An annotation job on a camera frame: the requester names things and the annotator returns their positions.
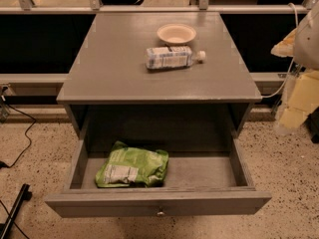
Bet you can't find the clear plastic water bottle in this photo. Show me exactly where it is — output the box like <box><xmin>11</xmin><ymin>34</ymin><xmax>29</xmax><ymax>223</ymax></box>
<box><xmin>146</xmin><ymin>46</ymin><xmax>206</xmax><ymax>70</ymax></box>

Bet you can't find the white paper bowl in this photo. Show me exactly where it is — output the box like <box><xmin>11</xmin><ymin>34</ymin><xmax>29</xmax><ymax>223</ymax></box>
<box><xmin>157</xmin><ymin>24</ymin><xmax>196</xmax><ymax>45</ymax></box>

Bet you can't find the black metal floor stand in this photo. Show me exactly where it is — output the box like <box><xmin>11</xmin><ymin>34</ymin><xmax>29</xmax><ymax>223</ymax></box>
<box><xmin>0</xmin><ymin>184</ymin><xmax>32</xmax><ymax>239</ymax></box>

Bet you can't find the grey wooden cabinet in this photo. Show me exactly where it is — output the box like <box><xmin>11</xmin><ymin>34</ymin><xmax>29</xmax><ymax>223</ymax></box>
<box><xmin>57</xmin><ymin>11</ymin><xmax>261</xmax><ymax>127</ymax></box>

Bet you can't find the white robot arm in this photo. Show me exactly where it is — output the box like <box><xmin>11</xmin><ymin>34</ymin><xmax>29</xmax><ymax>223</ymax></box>
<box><xmin>271</xmin><ymin>2</ymin><xmax>319</xmax><ymax>135</ymax></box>

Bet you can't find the metal bracket on left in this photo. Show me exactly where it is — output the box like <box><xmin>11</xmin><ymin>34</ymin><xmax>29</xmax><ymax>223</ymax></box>
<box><xmin>0</xmin><ymin>86</ymin><xmax>10</xmax><ymax>123</ymax></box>

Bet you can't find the black floor cable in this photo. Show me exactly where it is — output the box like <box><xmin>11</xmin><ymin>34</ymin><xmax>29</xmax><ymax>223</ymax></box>
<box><xmin>0</xmin><ymin>103</ymin><xmax>38</xmax><ymax>169</ymax></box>

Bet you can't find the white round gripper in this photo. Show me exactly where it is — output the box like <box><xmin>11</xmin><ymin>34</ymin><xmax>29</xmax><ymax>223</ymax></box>
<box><xmin>270</xmin><ymin>29</ymin><xmax>319</xmax><ymax>135</ymax></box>

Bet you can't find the metal railing frame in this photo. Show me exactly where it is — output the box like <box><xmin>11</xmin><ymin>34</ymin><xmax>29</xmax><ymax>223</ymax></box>
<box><xmin>0</xmin><ymin>0</ymin><xmax>319</xmax><ymax>16</ymax></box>

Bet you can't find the grey open top drawer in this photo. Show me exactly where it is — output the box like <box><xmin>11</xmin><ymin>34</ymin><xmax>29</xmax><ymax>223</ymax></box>
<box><xmin>45</xmin><ymin>134</ymin><xmax>271</xmax><ymax>218</ymax></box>

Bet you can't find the green rice chip bag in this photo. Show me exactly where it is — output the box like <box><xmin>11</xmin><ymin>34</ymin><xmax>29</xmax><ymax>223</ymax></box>
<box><xmin>95</xmin><ymin>141</ymin><xmax>168</xmax><ymax>188</ymax></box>

